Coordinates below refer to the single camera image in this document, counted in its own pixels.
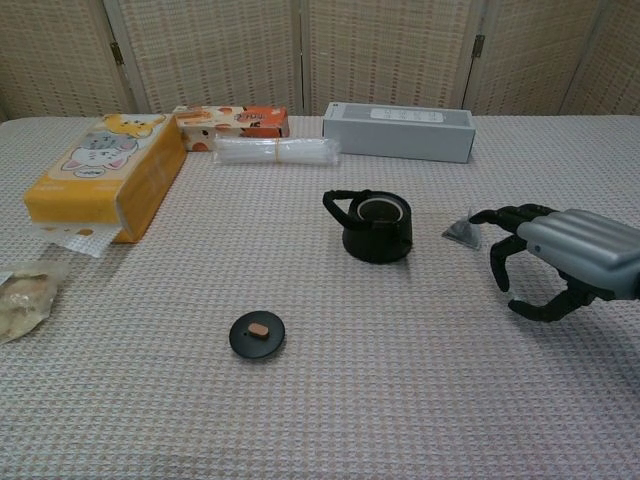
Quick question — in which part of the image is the woven folding screen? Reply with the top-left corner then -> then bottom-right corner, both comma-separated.
0,0 -> 640,123

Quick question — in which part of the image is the black teapot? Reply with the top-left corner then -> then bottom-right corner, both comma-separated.
322,188 -> 415,265

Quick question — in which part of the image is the pyramid tea bag with string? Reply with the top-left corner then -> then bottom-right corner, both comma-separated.
441,206 -> 484,251

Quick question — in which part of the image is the yellow cat tissue pack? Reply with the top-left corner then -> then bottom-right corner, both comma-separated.
23,113 -> 189,245

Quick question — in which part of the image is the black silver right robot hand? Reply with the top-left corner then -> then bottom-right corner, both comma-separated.
469,202 -> 640,324

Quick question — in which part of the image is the pink woven tablecloth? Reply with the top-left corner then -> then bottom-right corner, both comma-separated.
0,114 -> 640,480

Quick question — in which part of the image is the clear bag of snacks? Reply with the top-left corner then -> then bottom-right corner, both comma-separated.
0,260 -> 72,346

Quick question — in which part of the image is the small clear plastic packet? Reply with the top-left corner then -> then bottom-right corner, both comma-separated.
31,221 -> 122,260

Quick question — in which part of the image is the grey rectangular cardboard box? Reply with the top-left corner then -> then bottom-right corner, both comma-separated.
321,101 -> 475,165

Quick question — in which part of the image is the clear plastic straw bundle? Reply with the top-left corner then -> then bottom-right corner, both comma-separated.
213,135 -> 342,168

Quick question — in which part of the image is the orange snack box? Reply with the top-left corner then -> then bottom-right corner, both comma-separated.
172,104 -> 291,153

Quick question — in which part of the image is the black teapot lid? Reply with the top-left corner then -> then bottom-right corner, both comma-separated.
228,310 -> 287,360

